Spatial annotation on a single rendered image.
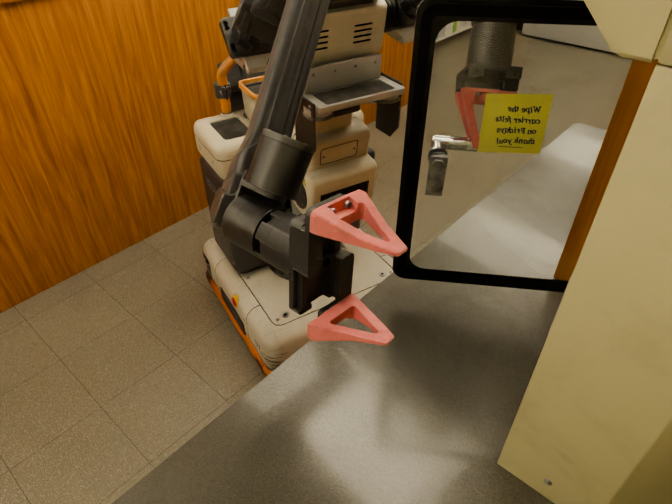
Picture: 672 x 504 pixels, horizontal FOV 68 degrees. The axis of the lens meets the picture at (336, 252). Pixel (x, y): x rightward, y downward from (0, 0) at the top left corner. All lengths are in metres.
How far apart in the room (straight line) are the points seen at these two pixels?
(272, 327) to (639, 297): 1.36
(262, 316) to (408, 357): 1.03
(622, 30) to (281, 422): 0.54
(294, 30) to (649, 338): 0.50
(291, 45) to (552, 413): 0.50
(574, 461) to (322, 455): 0.28
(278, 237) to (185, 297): 1.79
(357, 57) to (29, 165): 1.41
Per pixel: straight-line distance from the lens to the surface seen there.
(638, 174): 0.40
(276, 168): 0.51
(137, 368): 2.05
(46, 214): 2.38
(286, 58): 0.65
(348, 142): 1.43
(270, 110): 0.62
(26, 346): 2.32
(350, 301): 0.51
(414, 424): 0.68
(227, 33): 1.22
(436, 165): 0.65
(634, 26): 0.37
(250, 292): 1.81
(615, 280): 0.44
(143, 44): 2.36
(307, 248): 0.44
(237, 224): 0.52
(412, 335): 0.77
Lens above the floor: 1.51
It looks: 39 degrees down
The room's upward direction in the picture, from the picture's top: straight up
